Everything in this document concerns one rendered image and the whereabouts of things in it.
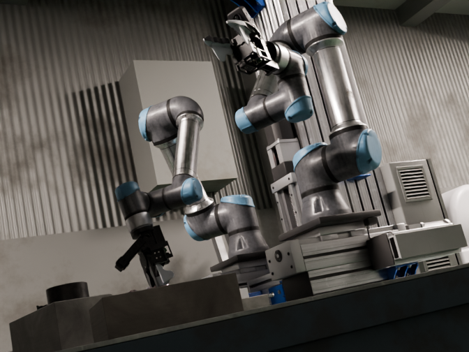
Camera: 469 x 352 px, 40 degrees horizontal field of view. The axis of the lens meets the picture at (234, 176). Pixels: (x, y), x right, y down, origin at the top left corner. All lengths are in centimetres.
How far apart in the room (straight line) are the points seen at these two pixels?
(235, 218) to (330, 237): 55
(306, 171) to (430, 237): 40
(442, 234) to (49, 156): 283
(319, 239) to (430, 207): 61
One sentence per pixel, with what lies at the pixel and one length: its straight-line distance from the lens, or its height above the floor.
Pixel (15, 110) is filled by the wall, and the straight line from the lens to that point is 427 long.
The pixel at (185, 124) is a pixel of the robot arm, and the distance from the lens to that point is 215.
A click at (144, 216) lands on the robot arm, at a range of 192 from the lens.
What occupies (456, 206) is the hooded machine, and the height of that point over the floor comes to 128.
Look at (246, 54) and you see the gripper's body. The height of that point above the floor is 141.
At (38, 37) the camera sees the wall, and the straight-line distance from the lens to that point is 453.
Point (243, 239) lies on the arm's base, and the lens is 227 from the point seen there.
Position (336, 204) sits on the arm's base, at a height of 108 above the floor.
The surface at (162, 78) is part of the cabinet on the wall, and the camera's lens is 429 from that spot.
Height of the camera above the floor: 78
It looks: 14 degrees up
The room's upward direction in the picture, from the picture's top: 13 degrees counter-clockwise
